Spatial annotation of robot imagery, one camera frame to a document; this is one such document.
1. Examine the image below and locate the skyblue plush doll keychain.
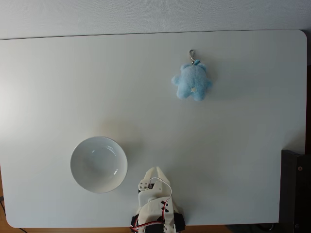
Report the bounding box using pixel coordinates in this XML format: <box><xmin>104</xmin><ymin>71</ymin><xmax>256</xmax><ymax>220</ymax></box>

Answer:
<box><xmin>171</xmin><ymin>50</ymin><xmax>213</xmax><ymax>101</ymax></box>

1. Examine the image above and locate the white ceramic bowl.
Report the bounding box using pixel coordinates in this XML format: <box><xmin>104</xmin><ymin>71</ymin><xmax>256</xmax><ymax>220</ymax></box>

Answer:
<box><xmin>70</xmin><ymin>136</ymin><xmax>128</xmax><ymax>194</ymax></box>

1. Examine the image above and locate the dark wooden cabinet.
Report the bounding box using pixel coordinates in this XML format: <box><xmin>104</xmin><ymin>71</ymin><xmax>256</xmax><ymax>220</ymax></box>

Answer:
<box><xmin>281</xmin><ymin>150</ymin><xmax>311</xmax><ymax>233</ymax></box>

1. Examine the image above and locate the gripper servo cable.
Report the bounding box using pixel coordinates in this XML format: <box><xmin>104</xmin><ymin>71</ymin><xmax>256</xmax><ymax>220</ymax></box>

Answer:
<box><xmin>149</xmin><ymin>178</ymin><xmax>173</xmax><ymax>219</ymax></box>

